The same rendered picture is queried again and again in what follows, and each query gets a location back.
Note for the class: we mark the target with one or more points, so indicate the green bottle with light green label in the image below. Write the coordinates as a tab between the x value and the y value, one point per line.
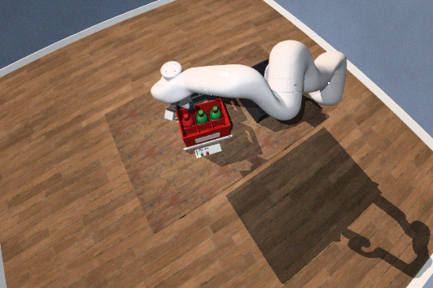
215	114

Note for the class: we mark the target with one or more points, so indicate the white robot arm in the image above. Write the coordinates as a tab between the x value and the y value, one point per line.
279	93

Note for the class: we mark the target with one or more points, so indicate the red crate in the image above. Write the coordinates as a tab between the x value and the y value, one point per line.
208	131

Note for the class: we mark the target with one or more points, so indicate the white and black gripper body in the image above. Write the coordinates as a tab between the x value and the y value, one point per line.
185	102

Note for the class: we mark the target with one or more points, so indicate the grey plastic crate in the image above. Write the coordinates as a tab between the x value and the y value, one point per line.
202	98

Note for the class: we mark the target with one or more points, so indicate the red bottle with pink label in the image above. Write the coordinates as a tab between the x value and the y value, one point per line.
187	121

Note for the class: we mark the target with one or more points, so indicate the white paper pick list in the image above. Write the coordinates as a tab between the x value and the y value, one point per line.
208	150

